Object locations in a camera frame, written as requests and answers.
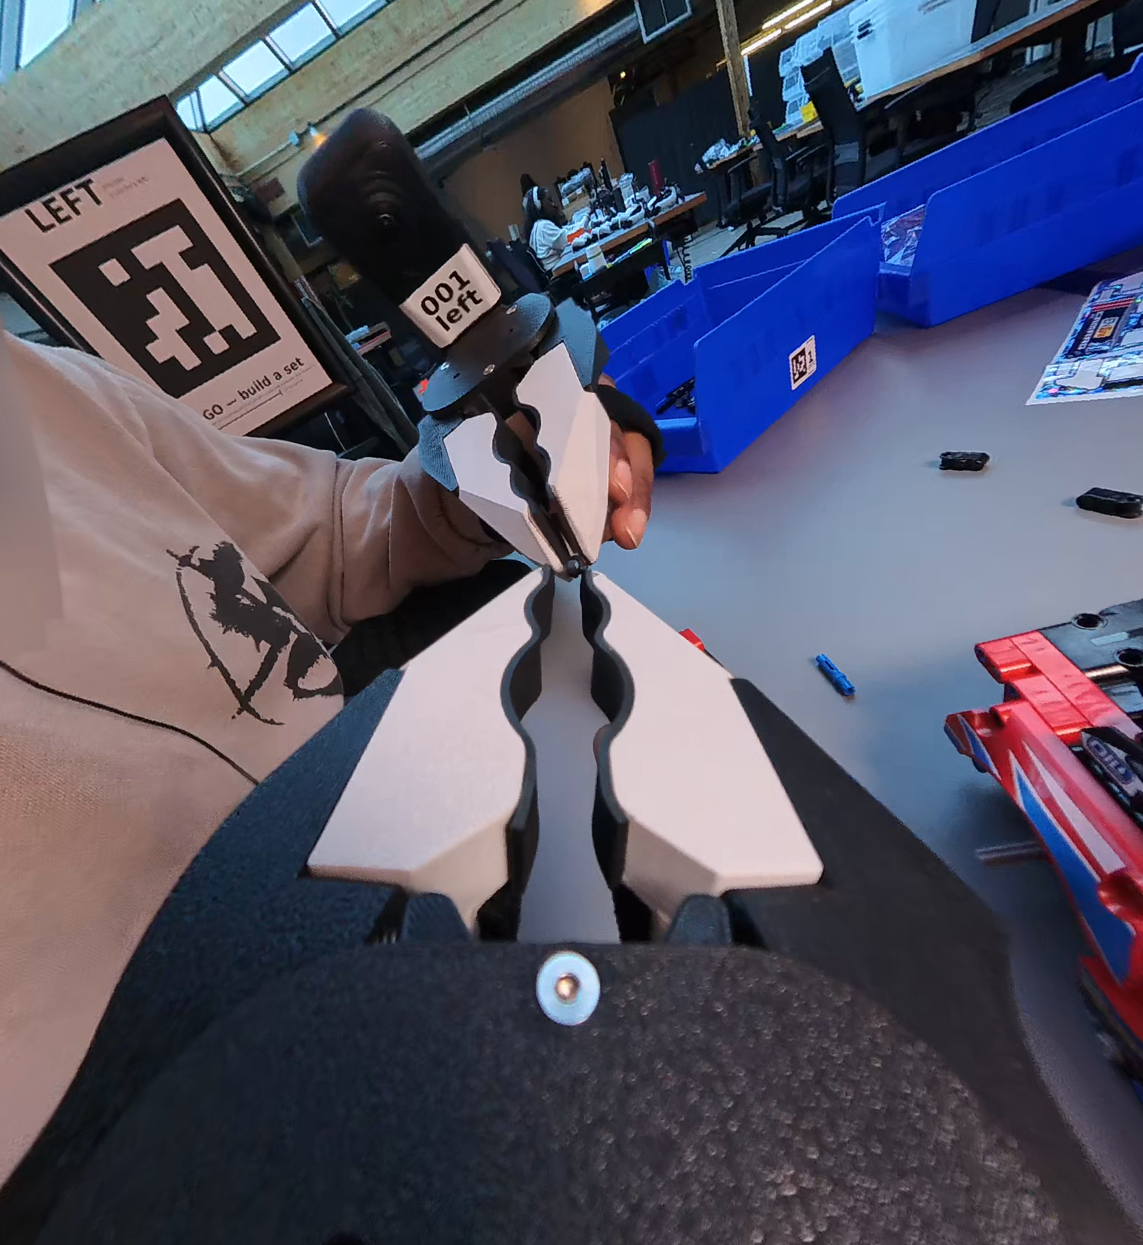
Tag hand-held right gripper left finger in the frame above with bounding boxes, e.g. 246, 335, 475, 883
307, 567, 556, 943

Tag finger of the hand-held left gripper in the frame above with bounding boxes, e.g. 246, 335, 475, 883
443, 411, 573, 576
515, 343, 613, 571

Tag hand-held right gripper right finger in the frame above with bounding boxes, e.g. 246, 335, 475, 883
579, 571, 825, 943

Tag red blue lego car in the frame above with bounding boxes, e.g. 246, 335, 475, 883
944, 589, 1143, 1120

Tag lego sticker sheet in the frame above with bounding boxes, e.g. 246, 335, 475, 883
1027, 263, 1143, 405

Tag person's left hand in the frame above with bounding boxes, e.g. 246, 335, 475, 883
603, 427, 655, 552

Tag blue storage bin near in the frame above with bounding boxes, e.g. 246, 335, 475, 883
693, 216, 887, 475

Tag cluttered wooden workbench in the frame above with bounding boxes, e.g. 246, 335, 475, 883
552, 165, 709, 284

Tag framed marker sign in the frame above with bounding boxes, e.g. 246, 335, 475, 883
0, 96, 351, 440

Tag black office chair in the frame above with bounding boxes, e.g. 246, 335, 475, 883
751, 102, 808, 231
806, 49, 870, 231

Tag white plastic crate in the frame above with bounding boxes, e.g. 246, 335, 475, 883
849, 0, 981, 93

